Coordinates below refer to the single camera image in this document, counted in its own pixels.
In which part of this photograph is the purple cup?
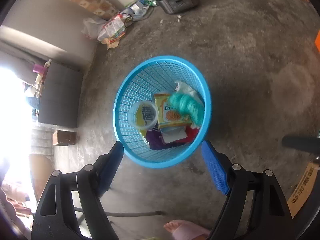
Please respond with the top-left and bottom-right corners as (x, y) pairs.
(33, 64), (46, 74)

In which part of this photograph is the white plastic bag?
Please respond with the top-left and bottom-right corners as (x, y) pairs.
(81, 17), (106, 40)

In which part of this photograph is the red white paper bag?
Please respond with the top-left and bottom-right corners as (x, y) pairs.
(176, 126), (199, 144)

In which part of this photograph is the clear plastic cup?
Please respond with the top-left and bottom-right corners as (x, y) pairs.
(127, 101), (158, 131)

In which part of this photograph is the blue plastic basket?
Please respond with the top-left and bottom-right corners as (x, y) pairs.
(113, 55), (212, 168)

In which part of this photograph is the green plastic bag ball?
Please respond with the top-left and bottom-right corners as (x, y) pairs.
(168, 93), (205, 126)

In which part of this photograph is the floor trash packaging pile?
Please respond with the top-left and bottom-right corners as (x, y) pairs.
(97, 0), (157, 49)

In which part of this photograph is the white paper towel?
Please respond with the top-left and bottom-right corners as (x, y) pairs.
(175, 80), (203, 105)

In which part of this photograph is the light blue carton box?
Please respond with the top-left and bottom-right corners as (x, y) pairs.
(160, 126), (187, 144)

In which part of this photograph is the yellow snack packet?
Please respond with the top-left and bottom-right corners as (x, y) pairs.
(153, 93), (191, 129)

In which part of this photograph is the grey cabinet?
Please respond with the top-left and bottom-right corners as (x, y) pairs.
(37, 62), (83, 128)

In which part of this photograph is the blue detergent bottle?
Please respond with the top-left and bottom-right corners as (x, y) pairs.
(25, 97), (40, 109)

